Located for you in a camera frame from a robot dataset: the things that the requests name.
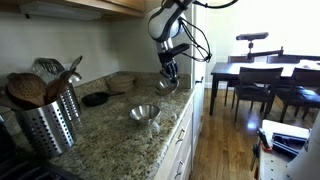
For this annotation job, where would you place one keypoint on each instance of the dark dining chair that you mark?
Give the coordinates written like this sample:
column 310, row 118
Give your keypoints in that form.
column 256, row 87
column 298, row 93

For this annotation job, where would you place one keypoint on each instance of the clamps on workbench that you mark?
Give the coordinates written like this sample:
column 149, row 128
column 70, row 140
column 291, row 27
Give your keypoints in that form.
column 287, row 145

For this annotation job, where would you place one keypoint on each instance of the dark wooden dining table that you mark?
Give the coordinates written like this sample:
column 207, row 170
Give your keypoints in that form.
column 223, row 71

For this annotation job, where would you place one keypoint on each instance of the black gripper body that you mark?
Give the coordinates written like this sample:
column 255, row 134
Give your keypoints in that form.
column 166, row 54

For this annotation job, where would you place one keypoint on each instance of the dark dining chair right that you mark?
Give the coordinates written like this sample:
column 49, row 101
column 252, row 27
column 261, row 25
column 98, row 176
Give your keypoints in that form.
column 298, row 93

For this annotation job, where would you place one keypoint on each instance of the wooden upper cabinet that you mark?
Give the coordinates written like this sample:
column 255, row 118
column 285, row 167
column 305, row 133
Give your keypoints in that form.
column 77, row 9

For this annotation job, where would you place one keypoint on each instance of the dark dining chair left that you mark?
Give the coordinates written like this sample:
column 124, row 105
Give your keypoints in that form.
column 256, row 87

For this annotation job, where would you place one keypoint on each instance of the wooden slotted spoon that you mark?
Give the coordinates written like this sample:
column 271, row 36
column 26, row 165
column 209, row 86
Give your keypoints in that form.
column 28, row 87

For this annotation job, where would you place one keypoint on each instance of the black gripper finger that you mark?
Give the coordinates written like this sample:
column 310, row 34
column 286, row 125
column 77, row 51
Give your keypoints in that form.
column 165, row 72
column 174, row 73

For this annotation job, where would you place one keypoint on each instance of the perforated steel utensil holder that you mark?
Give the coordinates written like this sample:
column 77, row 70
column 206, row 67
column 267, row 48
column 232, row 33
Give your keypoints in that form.
column 47, row 129

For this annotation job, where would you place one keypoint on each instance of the silver bowl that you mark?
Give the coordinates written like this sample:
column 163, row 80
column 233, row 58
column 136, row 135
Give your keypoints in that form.
column 166, row 87
column 145, row 114

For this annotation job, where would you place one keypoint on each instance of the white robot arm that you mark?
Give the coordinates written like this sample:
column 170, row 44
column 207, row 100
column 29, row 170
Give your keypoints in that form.
column 165, row 23

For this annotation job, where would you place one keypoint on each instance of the wooden lower drawers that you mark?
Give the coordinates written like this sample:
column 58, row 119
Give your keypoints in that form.
column 177, row 163

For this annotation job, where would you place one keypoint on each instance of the black camera on stand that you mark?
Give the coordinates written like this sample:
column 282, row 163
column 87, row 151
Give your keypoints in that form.
column 255, row 36

